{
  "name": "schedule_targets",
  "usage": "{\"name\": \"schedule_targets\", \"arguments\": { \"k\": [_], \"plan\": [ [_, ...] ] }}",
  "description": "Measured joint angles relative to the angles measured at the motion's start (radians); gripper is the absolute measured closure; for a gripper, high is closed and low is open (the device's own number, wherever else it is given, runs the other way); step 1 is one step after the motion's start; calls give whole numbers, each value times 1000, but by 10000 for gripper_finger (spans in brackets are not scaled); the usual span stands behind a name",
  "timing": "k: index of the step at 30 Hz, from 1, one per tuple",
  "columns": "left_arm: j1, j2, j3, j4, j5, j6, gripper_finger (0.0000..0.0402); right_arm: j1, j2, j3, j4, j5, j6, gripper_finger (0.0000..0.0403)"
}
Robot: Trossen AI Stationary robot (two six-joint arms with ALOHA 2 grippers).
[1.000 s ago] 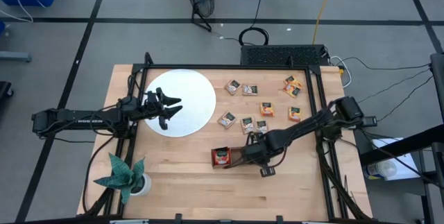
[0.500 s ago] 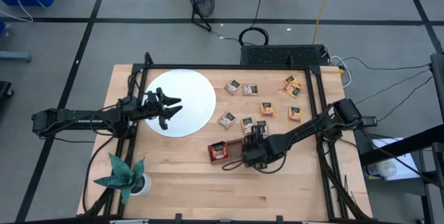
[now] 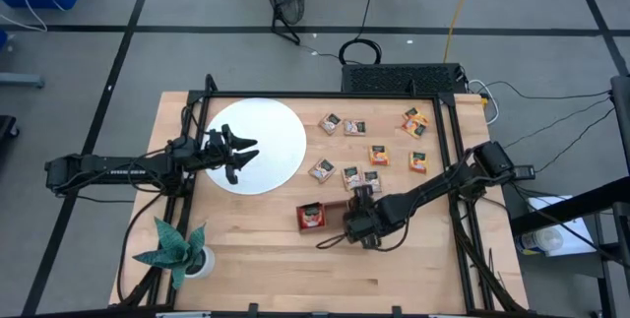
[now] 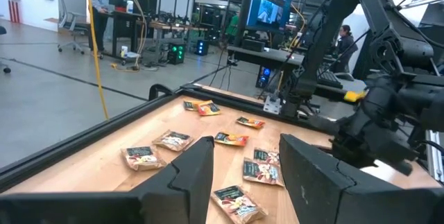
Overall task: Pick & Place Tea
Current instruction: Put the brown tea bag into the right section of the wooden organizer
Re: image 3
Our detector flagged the white round plate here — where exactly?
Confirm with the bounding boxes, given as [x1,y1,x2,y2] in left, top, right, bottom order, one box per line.
[202,97,308,196]

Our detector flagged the black metal table frame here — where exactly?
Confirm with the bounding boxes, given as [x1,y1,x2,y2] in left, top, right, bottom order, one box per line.
[110,74,531,318]

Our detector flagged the orange mango tea bag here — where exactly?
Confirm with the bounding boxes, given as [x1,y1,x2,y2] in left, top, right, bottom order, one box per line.
[401,118,428,140]
[408,151,429,175]
[367,144,391,167]
[403,105,430,126]

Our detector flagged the black coiled floor cable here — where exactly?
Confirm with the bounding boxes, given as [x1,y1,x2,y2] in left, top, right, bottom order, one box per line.
[338,0,384,67]

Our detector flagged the white sheet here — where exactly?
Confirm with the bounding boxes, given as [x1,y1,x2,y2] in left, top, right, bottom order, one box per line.
[526,194,597,258]

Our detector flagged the green plant in white pot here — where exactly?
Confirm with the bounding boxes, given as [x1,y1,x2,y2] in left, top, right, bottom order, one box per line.
[132,217,217,290]

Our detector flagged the black metal stand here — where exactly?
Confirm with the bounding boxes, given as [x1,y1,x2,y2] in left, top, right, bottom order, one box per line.
[509,74,630,318]

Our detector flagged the red tea bag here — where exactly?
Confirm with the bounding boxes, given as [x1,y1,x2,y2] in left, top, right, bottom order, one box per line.
[297,203,327,231]

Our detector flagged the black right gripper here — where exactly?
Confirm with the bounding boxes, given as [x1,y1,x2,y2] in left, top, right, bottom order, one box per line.
[343,185,396,251]

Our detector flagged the beige vanilla cinnamon tea bag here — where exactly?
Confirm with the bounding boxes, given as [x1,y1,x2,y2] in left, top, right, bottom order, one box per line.
[343,118,368,137]
[318,112,344,136]
[342,164,365,192]
[362,168,384,194]
[308,157,339,184]

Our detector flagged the black computer case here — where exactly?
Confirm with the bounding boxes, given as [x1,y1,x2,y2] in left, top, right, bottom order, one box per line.
[341,62,468,95]

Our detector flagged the wooden tea box organizer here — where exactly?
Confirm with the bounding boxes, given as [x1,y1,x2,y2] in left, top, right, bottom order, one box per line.
[294,199,360,234]

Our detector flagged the yellow hanging cable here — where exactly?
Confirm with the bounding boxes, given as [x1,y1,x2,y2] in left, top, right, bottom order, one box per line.
[442,0,479,64]

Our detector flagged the white plastic bottle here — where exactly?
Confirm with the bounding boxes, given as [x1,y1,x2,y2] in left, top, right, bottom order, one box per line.
[514,228,565,256]

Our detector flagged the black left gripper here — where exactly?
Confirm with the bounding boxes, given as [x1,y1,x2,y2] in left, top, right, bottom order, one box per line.
[171,123,261,186]

